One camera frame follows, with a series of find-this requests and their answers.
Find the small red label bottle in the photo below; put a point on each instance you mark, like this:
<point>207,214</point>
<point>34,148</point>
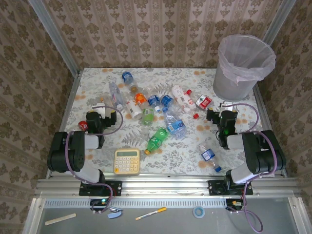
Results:
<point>82,125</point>

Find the white label clear bottle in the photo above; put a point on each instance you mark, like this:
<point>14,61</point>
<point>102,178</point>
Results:
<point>132,108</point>

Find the orange label bottle gold cap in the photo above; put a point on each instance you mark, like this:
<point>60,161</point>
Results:
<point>140,98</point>

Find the clear bottle blue cap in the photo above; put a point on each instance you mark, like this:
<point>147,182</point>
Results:
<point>208,154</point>

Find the lime green label bottle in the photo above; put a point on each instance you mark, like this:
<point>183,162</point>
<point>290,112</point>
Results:
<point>147,116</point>

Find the white wrap bottle red cap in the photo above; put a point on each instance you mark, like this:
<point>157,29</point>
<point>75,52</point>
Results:
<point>180,95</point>

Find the crushed blue label bottle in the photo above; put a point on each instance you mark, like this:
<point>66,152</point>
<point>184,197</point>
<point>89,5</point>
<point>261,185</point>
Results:
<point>174,125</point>

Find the blue label bottle white cap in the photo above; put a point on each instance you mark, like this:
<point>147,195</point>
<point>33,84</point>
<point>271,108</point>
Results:
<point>153,100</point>

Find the plain clear bottle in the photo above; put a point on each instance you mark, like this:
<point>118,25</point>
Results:
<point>149,90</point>

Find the blue label water bottle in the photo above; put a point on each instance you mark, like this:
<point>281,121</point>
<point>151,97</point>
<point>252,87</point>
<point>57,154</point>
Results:
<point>126,77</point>
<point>166,100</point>

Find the green soda bottle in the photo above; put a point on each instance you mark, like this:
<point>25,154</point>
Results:
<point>157,140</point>

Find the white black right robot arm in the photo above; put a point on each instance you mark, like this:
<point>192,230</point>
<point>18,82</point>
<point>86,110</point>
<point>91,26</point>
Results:
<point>263,151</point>

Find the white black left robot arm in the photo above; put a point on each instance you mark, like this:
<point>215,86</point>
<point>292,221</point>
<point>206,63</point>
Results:
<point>63,151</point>

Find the grey mesh waste bin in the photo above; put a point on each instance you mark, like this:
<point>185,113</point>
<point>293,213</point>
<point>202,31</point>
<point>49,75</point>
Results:
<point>229,90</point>

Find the clear plastic cup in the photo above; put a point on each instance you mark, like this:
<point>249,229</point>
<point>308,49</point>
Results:
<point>107,100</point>

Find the floral table cover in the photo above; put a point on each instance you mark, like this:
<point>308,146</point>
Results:
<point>185,151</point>

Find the cream calculator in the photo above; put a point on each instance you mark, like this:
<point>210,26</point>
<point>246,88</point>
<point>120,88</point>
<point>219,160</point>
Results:
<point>126,162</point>

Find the small black control board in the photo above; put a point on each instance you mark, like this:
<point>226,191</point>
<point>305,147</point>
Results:
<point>100,201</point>
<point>234,203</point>

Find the blue metal clip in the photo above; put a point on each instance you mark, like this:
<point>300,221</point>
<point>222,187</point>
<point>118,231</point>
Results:
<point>114,214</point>

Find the blue tape roll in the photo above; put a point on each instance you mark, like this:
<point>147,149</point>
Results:
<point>195,211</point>

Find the flat wooden stick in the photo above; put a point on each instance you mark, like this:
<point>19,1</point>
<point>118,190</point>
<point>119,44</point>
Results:
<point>60,219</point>

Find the yellow white pen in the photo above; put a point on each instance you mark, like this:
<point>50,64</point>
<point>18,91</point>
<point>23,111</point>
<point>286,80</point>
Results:
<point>151,213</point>

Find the grey metal shelf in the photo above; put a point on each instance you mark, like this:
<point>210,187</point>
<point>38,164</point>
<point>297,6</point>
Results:
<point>182,224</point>

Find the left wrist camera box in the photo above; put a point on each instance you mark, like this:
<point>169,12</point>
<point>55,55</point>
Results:
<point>100,108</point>

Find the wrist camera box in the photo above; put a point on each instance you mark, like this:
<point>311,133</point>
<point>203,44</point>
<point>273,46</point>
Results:
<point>100,108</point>
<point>225,105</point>

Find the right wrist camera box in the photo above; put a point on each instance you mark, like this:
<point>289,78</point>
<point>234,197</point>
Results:
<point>225,105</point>

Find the aluminium table edge rail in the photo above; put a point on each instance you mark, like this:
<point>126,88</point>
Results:
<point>64,122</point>
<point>265,114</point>

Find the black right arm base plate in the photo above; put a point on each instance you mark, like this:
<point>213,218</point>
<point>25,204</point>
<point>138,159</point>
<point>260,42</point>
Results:
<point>214,187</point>

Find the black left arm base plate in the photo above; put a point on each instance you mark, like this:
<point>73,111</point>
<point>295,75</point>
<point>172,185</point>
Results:
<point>114,189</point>

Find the aluminium mounting rail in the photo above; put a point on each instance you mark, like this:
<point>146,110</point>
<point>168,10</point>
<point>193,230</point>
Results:
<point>165,186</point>

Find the aluminium frame post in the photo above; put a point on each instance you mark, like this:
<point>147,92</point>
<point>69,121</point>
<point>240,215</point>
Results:
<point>55,36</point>
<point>278,22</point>

